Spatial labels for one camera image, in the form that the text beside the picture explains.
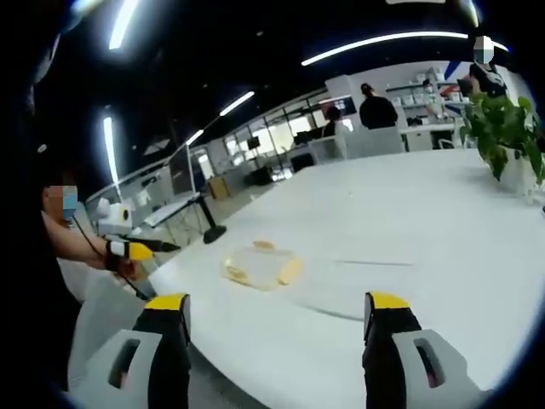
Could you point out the brown cardboard box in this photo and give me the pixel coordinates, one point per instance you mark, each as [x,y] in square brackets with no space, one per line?
[218,187]

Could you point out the white plant pot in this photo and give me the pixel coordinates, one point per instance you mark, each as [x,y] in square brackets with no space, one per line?
[517,172]

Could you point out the person's dark clothed torso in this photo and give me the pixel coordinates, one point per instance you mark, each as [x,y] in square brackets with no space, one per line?
[30,277]

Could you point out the white office desk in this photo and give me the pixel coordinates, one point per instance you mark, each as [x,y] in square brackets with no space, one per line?
[430,134]

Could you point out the black pole stand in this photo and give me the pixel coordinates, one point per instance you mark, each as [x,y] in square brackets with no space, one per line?
[212,228]

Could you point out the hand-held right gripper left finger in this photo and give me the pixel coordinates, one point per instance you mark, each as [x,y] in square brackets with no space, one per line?
[140,362]

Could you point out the dark standing screen panel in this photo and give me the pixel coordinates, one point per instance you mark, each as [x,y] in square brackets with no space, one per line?
[183,170]

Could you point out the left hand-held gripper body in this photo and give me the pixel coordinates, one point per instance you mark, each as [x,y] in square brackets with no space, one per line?
[116,219]

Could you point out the long ceiling light strip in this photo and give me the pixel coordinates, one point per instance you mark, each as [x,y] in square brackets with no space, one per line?
[122,23]
[236,103]
[110,149]
[374,42]
[194,137]

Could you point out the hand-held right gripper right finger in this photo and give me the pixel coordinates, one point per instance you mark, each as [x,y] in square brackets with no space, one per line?
[409,362]

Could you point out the white wall shelf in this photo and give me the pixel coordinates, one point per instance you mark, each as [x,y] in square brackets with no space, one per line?
[409,100]

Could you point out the white office chair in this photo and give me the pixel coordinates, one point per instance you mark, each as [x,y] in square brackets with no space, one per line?
[327,151]
[374,142]

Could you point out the person's left hand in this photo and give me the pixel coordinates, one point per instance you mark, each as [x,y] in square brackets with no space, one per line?
[131,270]

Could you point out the green leafy plant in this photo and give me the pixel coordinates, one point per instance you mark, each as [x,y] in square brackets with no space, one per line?
[500,123]

